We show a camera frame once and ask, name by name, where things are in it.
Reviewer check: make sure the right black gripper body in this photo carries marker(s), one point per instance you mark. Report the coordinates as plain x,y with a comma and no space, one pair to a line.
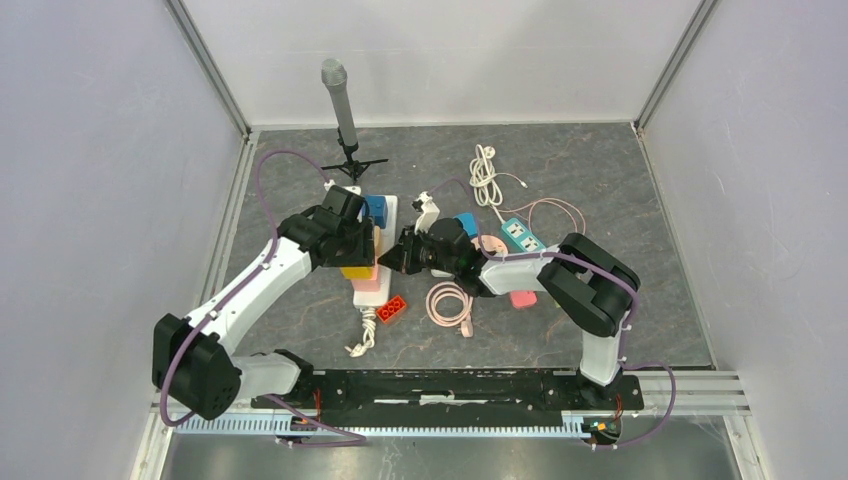
429,260

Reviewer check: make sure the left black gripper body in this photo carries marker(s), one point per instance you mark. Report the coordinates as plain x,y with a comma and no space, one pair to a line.
357,247

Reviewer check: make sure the blue adapter plug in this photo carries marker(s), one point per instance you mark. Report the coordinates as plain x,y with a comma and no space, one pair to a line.
468,223

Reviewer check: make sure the yellow cube adapter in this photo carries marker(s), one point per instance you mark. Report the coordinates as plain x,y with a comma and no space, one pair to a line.
358,272

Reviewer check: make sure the pink round socket with cable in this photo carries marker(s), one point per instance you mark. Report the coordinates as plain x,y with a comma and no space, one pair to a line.
448,290

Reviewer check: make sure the blue white cube adapter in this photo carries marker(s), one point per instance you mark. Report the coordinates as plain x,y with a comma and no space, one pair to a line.
377,210

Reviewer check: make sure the white long power strip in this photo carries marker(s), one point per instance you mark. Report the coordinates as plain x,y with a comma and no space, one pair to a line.
368,302

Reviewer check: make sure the pink adapter plug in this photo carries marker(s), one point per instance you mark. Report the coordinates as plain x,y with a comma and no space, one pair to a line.
522,299

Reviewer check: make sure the pink adapter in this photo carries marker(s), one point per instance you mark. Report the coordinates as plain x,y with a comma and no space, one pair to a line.
371,285

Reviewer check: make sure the orange cube adapter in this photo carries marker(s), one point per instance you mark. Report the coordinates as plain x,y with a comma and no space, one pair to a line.
377,241

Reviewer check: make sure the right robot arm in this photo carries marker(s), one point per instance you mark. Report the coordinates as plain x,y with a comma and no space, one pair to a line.
594,289

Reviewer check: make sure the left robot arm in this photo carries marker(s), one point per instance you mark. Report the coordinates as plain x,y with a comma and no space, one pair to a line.
194,360

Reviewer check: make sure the red lego brick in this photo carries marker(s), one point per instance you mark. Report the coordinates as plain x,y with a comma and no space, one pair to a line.
391,310

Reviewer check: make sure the teal power strip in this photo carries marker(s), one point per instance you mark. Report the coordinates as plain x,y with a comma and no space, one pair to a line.
516,234

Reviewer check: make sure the grey microphone on tripod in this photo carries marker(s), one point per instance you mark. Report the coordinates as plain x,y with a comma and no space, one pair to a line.
335,78

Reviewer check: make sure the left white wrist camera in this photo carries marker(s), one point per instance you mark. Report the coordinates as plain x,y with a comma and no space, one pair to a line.
355,189

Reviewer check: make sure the salmon charger with thin cable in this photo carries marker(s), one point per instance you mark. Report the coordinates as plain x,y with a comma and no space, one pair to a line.
576,216

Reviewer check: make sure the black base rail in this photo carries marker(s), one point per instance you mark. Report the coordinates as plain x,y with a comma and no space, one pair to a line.
522,397

